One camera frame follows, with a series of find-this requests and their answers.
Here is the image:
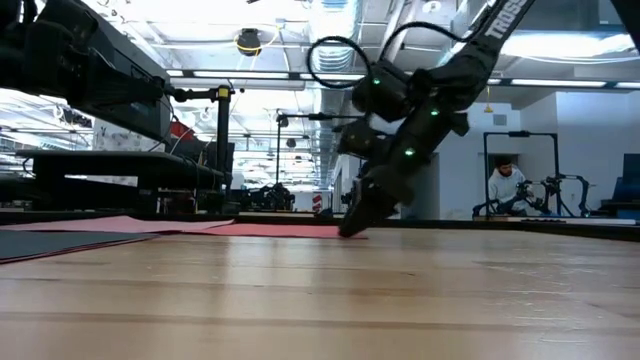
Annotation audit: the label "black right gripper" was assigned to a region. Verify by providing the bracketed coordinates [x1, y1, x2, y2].
[339, 142, 429, 238]

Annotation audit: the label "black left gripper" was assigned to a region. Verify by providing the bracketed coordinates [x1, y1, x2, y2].
[0, 24, 166, 109]

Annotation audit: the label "pink paper sheet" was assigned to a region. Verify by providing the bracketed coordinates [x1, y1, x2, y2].
[0, 215, 235, 235]

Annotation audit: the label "black computer monitor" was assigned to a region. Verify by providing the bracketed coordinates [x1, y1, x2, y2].
[97, 24, 173, 145]

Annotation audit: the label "grey door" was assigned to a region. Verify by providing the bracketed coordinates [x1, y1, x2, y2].
[414, 153, 441, 221]

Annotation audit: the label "standing desk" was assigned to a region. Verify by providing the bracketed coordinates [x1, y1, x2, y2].
[14, 148, 226, 214]

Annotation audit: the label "red box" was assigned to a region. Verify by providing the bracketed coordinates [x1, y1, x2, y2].
[169, 120, 197, 145]

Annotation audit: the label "black background robot arms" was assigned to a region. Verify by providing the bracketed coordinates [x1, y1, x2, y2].
[239, 182, 296, 212]

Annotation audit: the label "black computer tower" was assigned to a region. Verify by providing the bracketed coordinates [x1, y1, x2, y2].
[169, 137, 236, 176]

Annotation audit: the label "black dome ceiling device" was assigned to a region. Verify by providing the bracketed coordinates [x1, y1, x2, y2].
[234, 27, 264, 58]

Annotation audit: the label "person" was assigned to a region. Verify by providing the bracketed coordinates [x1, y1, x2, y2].
[487, 156, 529, 218]

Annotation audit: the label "black paper sheet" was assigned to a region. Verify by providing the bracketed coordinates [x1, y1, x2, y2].
[0, 230, 159, 265]

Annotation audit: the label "light background work table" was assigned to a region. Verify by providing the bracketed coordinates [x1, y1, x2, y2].
[472, 214, 639, 226]

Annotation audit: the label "blue chair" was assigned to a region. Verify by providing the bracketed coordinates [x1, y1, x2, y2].
[599, 152, 640, 221]

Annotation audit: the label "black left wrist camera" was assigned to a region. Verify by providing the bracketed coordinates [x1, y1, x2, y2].
[37, 0, 100, 39]

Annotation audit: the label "black background gantry frame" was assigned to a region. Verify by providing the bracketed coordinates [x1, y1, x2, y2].
[276, 112, 361, 186]
[482, 130, 560, 219]

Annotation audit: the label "silver ventilation duct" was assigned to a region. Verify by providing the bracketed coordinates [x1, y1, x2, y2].
[307, 0, 364, 116]

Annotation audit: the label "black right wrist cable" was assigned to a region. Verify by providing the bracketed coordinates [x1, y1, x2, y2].
[305, 20, 474, 91]

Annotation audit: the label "black table frame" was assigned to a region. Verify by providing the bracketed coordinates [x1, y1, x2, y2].
[0, 208, 640, 242]

